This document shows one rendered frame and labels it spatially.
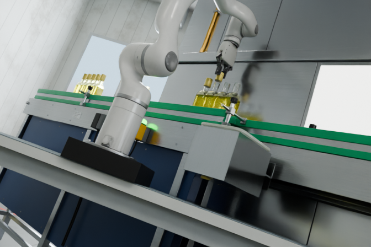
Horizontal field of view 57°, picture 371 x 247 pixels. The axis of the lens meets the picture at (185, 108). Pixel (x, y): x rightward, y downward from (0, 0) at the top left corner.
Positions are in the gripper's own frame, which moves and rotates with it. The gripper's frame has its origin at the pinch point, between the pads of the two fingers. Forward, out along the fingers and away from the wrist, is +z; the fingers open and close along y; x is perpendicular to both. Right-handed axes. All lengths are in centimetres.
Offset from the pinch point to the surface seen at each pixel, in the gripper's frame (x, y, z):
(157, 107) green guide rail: -18.5, 13.5, 26.2
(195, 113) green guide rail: 5.8, 13.3, 26.6
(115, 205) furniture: 17, 45, 70
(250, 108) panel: 14.4, -12.1, 12.4
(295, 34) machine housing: 23.7, -15.1, -29.4
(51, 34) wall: -351, -51, -77
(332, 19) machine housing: 40, -15, -36
